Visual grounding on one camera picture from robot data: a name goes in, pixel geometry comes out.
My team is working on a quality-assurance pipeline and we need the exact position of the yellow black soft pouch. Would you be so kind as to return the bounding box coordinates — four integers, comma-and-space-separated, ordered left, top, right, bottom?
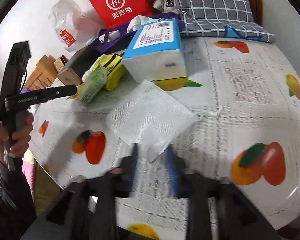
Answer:
97, 54, 126, 91

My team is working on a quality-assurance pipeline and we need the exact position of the white Miniso plastic bag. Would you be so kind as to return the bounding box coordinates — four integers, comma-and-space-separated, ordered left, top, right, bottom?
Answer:
49, 0, 101, 55

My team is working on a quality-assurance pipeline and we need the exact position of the white soap bar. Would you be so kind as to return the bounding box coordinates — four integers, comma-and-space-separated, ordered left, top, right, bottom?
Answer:
98, 30, 121, 43

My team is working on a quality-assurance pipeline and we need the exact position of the dark box with copper end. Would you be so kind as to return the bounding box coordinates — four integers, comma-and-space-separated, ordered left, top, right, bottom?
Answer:
57, 46, 101, 86

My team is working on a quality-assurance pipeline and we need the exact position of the white mesh gauze cloth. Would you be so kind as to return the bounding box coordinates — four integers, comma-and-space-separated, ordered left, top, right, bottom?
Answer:
105, 79, 223, 164

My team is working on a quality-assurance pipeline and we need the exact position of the grey checkered cushion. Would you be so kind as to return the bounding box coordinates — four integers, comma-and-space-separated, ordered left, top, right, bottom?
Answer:
174, 0, 276, 43

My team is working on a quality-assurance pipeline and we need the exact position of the red Haidilao paper bag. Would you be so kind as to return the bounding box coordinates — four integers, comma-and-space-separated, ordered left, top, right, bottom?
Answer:
89, 0, 153, 29

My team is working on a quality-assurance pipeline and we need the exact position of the mint green cloth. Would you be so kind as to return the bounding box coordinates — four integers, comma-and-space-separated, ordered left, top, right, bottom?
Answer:
140, 16, 164, 26

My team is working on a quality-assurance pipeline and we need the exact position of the purple towel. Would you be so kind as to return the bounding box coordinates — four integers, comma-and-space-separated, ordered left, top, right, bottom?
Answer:
90, 12, 185, 54

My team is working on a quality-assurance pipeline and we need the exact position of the small patterned box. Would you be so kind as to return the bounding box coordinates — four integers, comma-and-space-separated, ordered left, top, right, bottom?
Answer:
53, 55, 68, 73

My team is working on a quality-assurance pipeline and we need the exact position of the person's left hand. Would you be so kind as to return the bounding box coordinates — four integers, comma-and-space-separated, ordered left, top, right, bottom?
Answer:
0, 113, 34, 166

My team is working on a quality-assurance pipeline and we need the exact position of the blue tissue pack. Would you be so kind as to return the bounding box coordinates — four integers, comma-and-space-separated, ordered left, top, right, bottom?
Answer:
122, 18, 187, 83

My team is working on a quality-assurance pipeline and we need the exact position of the green tissue packet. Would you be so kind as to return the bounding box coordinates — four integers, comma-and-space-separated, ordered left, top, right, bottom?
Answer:
77, 63, 108, 105

